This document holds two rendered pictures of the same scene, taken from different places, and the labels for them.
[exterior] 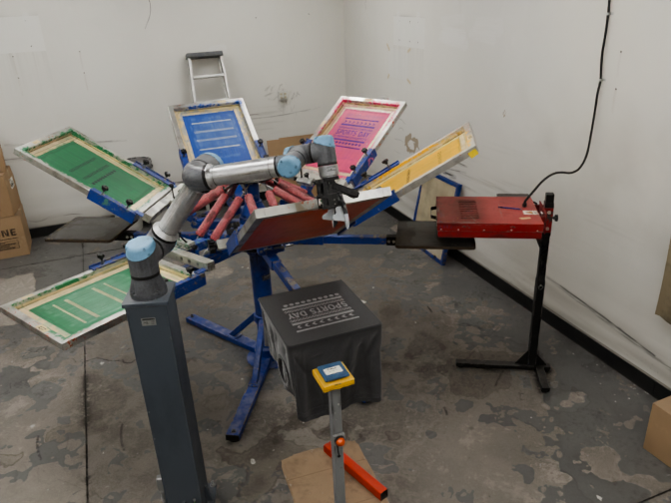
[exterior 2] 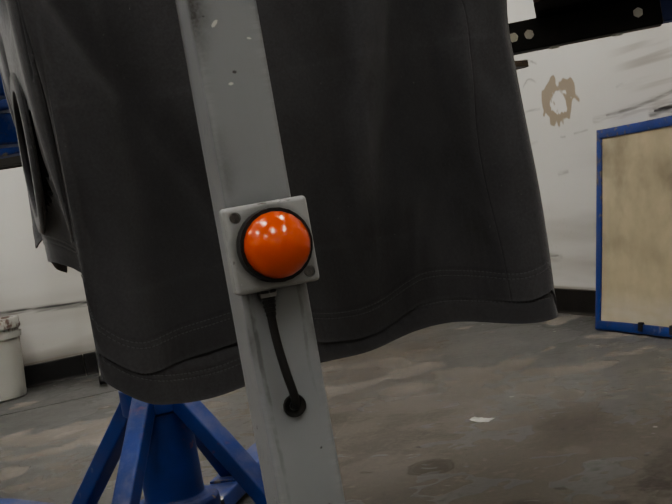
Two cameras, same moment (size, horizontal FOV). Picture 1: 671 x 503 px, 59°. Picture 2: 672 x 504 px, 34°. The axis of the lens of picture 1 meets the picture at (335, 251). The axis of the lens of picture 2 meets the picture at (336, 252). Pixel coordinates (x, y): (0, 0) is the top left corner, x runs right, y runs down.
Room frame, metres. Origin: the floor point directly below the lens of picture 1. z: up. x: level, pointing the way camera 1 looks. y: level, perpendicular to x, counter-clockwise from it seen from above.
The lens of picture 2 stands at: (1.27, -0.05, 0.67)
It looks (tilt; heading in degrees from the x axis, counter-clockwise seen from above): 3 degrees down; 3
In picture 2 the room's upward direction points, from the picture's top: 10 degrees counter-clockwise
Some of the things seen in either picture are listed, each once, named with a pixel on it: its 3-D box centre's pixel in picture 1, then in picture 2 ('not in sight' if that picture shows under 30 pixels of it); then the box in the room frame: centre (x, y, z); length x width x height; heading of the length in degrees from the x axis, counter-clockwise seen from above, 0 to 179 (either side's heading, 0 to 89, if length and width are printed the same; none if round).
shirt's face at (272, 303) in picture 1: (317, 309); not in sight; (2.42, 0.10, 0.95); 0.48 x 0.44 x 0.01; 21
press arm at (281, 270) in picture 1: (287, 278); not in sight; (2.89, 0.27, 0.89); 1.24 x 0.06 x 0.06; 21
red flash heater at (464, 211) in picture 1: (488, 216); not in sight; (3.24, -0.91, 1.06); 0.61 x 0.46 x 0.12; 81
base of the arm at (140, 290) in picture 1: (147, 281); not in sight; (2.19, 0.78, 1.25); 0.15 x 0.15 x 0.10
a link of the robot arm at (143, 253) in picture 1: (143, 255); not in sight; (2.20, 0.78, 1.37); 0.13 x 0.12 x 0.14; 167
